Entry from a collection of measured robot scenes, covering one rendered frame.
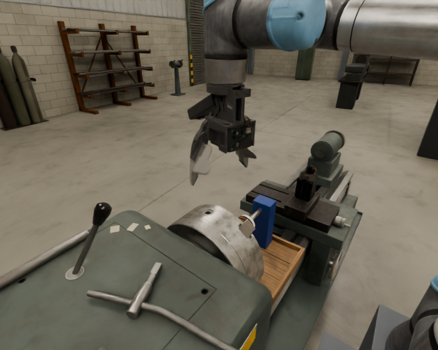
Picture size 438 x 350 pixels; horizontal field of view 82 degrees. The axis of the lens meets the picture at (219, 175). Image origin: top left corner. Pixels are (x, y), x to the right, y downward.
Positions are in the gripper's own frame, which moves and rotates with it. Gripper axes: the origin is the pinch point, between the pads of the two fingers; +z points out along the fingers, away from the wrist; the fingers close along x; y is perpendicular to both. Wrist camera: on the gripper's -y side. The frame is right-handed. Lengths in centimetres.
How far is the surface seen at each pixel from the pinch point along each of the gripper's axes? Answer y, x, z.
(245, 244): 2.7, 7.2, 23.0
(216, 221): -5.3, 2.9, 18.2
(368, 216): -47, 232, 142
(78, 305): 2.1, -33.4, 16.1
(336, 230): -1, 66, 49
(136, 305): 10.0, -24.8, 14.0
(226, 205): -151, 118, 142
